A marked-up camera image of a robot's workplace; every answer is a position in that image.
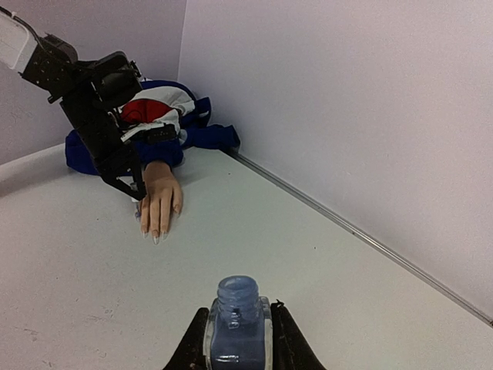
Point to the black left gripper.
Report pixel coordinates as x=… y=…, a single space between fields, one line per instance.
x=94 y=147

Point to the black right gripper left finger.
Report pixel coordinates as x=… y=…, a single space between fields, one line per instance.
x=189 y=352

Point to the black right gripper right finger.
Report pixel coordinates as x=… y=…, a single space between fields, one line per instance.
x=291 y=351

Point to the blue nail polish bottle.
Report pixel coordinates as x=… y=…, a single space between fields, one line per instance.
x=239 y=328

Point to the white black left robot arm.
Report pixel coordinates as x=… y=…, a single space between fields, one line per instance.
x=53 y=65

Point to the mannequin hand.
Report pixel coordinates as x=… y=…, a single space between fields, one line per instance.
x=164 y=198

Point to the blue white red jacket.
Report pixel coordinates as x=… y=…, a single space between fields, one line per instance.
x=171 y=102

